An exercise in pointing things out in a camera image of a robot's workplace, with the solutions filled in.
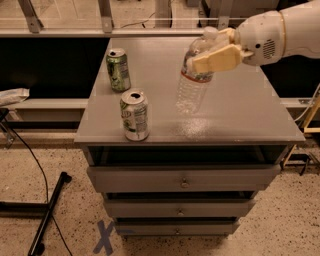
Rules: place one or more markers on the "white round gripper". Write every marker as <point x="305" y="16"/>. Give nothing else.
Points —
<point x="260" y="37"/>

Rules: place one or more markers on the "clear plastic water bottle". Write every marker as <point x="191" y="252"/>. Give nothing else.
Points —
<point x="192" y="85"/>

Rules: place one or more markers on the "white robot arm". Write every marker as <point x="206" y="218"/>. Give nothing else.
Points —
<point x="302" y="31"/>

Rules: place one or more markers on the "white green 7up can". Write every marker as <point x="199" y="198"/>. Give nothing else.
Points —
<point x="134" y="114"/>

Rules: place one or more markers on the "green soda can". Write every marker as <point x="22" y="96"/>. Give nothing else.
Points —
<point x="118" y="71"/>

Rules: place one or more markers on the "top grey drawer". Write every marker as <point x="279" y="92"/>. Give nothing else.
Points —
<point x="182" y="178"/>

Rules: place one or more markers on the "grey drawer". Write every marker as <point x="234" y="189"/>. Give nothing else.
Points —
<point x="182" y="178"/>
<point x="177" y="208"/>
<point x="176" y="228"/>

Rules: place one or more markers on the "grey drawer cabinet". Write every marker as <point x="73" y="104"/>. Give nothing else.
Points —
<point x="241" y="122"/>

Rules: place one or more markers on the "grey metal railing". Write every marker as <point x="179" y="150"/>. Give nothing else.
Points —
<point x="111" y="18"/>

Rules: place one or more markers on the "bottom grey drawer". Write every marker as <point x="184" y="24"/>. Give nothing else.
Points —
<point x="176" y="228"/>

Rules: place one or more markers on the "middle grey drawer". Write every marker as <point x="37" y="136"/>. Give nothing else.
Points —
<point x="177" y="208"/>

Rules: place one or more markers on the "blue tape cross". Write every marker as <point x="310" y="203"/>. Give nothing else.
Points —
<point x="104" y="241"/>

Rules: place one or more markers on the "crumpled silver bag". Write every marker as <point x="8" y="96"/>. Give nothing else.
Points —
<point x="13" y="96"/>

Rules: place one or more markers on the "black metal stand base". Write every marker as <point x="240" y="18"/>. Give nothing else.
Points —
<point x="43" y="211"/>

